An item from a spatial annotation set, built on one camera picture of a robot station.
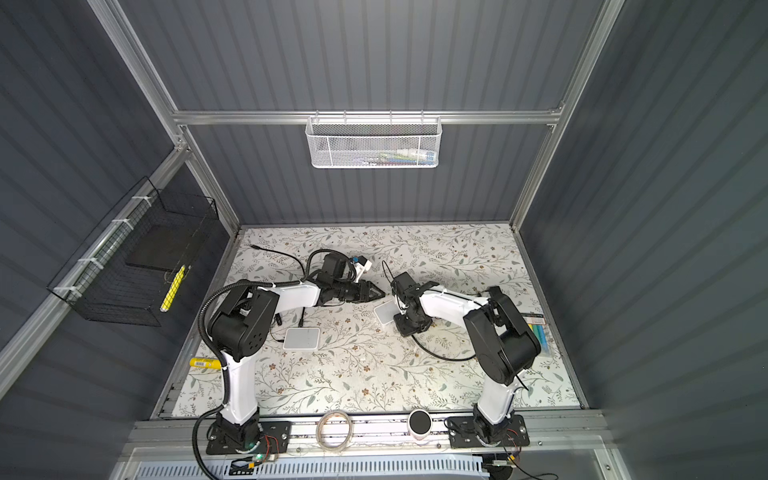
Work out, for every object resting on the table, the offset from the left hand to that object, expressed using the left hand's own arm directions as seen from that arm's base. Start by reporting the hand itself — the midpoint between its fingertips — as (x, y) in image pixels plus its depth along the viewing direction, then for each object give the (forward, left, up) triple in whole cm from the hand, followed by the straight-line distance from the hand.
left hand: (383, 295), depth 95 cm
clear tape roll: (-37, +18, -6) cm, 41 cm away
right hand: (-10, -8, -5) cm, 14 cm away
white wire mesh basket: (+65, +1, +17) cm, 67 cm away
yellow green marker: (-10, +50, +22) cm, 55 cm away
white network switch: (-11, +26, -5) cm, 28 cm away
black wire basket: (-4, +63, +23) cm, 67 cm away
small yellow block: (-17, +51, -4) cm, 54 cm away
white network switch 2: (-4, -1, -3) cm, 5 cm away
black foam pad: (+3, +57, +23) cm, 61 cm away
